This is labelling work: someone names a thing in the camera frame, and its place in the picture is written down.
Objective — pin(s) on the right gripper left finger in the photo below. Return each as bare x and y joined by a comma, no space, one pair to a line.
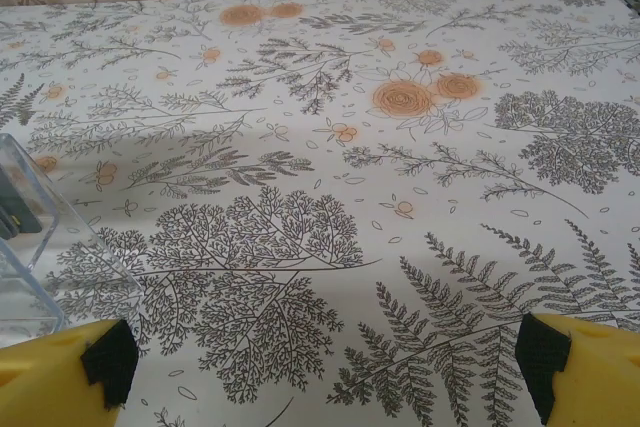
40,387

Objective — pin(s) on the clear acrylic organizer box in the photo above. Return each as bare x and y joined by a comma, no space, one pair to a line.
30,297

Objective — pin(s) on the black visa card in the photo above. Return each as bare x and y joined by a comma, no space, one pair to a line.
22,207

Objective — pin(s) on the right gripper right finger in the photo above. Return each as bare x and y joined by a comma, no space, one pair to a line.
600,387

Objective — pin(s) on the floral patterned table cover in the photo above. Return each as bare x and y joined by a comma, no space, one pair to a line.
320,147

